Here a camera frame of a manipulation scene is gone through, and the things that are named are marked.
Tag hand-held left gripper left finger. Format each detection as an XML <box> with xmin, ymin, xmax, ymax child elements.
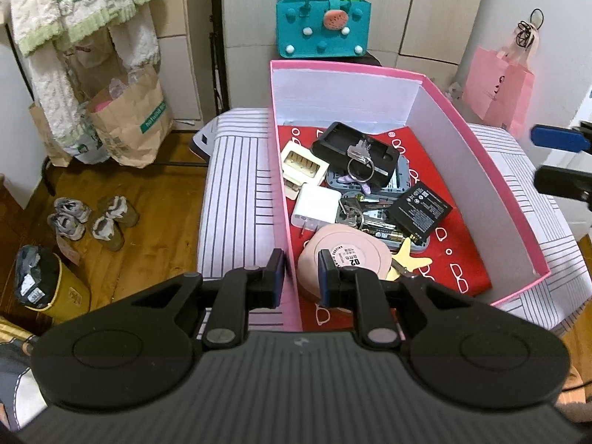
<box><xmin>129</xmin><ymin>248</ymin><xmax>288</xmax><ymax>351</ymax></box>

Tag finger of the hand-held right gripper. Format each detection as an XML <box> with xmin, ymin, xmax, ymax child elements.
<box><xmin>533</xmin><ymin>164</ymin><xmax>592</xmax><ymax>212</ymax></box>
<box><xmin>528</xmin><ymin>122</ymin><xmax>592</xmax><ymax>154</ymax></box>

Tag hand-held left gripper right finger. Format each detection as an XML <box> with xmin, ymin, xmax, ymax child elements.
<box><xmin>318</xmin><ymin>249</ymin><xmax>467</xmax><ymax>349</ymax></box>

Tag pink silver case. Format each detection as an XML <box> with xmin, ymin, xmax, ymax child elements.
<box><xmin>296</xmin><ymin>224</ymin><xmax>394</xmax><ymax>303</ymax></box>

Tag bunch of keys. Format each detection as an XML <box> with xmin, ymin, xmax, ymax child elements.
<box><xmin>340</xmin><ymin>196</ymin><xmax>371</xmax><ymax>230</ymax></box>

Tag white charger plug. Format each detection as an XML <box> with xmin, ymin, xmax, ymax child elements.
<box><xmin>290</xmin><ymin>184</ymin><xmax>340</xmax><ymax>236</ymax></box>

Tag grey tray with batteries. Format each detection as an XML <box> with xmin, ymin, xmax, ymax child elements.
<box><xmin>337</xmin><ymin>194</ymin><xmax>433</xmax><ymax>255</ymax></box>

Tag yellow starfish clip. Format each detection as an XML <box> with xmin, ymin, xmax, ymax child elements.
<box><xmin>390</xmin><ymin>236</ymin><xmax>434</xmax><ymax>284</ymax></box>

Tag pink cardboard box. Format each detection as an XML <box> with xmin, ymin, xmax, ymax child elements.
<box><xmin>269</xmin><ymin>58</ymin><xmax>552</xmax><ymax>332</ymax></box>

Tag purple starfish clip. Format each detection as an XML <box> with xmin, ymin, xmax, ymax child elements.
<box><xmin>337</xmin><ymin>173</ymin><xmax>371</xmax><ymax>195</ymax></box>

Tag cream multi-plug adapter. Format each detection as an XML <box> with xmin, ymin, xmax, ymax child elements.
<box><xmin>281</xmin><ymin>141</ymin><xmax>330</xmax><ymax>201</ymax></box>

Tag key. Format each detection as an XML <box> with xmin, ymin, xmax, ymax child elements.
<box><xmin>346</xmin><ymin>141</ymin><xmax>376</xmax><ymax>181</ymax></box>

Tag black charger tray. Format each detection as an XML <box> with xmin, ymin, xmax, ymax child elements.
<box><xmin>311</xmin><ymin>121</ymin><xmax>401</xmax><ymax>186</ymax></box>

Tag pink shopping bag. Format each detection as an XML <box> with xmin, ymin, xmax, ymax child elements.
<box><xmin>462</xmin><ymin>32</ymin><xmax>536</xmax><ymax>131</ymax></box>

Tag striped tablecloth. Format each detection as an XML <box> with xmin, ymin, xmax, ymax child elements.
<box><xmin>196</xmin><ymin>106</ymin><xmax>592</xmax><ymax>334</ymax></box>

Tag red printed paper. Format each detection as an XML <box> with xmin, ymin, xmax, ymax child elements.
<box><xmin>277</xmin><ymin>122</ymin><xmax>492</xmax><ymax>331</ymax></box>

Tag beige wardrobe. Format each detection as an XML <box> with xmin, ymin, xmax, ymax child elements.
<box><xmin>217</xmin><ymin>0</ymin><xmax>491</xmax><ymax>114</ymax></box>

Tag grey brown slipper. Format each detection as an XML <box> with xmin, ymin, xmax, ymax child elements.
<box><xmin>97</xmin><ymin>194</ymin><xmax>139</xmax><ymax>227</ymax></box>
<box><xmin>90</xmin><ymin>215</ymin><xmax>125</xmax><ymax>252</ymax></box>
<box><xmin>46</xmin><ymin>213</ymin><xmax>87</xmax><ymax>241</ymax></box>
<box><xmin>48</xmin><ymin>196</ymin><xmax>91</xmax><ymax>223</ymax></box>

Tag yellow waste bin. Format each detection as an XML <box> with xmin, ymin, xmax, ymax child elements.
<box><xmin>14</xmin><ymin>244</ymin><xmax>91</xmax><ymax>323</ymax></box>

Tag brown paper bag green label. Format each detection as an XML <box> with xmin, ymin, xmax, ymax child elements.
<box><xmin>88</xmin><ymin>65</ymin><xmax>175</xmax><ymax>168</ymax></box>

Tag wooden wardrobe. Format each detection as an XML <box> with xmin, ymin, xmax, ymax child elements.
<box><xmin>152</xmin><ymin>0</ymin><xmax>218</xmax><ymax>123</ymax></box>

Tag green printed plastic bag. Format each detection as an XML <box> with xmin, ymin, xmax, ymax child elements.
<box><xmin>62</xmin><ymin>115</ymin><xmax>110</xmax><ymax>165</ymax></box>

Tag teal felt handbag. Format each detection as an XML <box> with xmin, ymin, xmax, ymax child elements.
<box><xmin>276</xmin><ymin>0</ymin><xmax>371</xmax><ymax>57</ymax></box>

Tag plain brown paper bag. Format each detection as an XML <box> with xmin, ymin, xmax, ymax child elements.
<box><xmin>28</xmin><ymin>99</ymin><xmax>75</xmax><ymax>167</ymax></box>

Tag dark printed cloth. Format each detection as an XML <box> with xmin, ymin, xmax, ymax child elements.
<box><xmin>0</xmin><ymin>317</ymin><xmax>49</xmax><ymax>431</ymax></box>

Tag fluffy cream green cardigan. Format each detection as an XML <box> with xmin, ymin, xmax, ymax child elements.
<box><xmin>7</xmin><ymin>0</ymin><xmax>165</xmax><ymax>142</ymax></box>

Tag black hair ties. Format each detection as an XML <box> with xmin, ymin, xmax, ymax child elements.
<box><xmin>513</xmin><ymin>8</ymin><xmax>545</xmax><ymax>50</ymax></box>

